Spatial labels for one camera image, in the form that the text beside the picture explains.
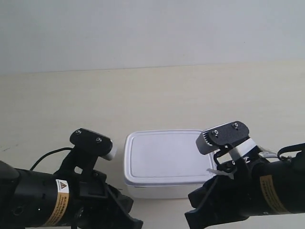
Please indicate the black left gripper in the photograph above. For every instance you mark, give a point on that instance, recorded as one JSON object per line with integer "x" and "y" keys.
{"x": 93, "y": 204}

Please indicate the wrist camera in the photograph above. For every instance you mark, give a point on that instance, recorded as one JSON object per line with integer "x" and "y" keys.
{"x": 232, "y": 138}
{"x": 94, "y": 143}

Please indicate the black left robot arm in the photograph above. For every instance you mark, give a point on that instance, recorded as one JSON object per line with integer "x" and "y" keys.
{"x": 30, "y": 199}

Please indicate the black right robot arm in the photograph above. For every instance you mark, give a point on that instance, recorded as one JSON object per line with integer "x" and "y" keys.
{"x": 281, "y": 184}

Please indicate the white lidded plastic container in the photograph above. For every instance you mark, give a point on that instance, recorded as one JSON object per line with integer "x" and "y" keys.
{"x": 165, "y": 164}

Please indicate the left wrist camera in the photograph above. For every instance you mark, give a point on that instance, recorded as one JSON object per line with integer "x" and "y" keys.
{"x": 94, "y": 143}

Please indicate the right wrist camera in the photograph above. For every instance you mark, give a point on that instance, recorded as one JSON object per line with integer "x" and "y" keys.
{"x": 232, "y": 138}

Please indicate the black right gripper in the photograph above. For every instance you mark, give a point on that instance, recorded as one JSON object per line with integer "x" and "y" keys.
{"x": 224, "y": 198}

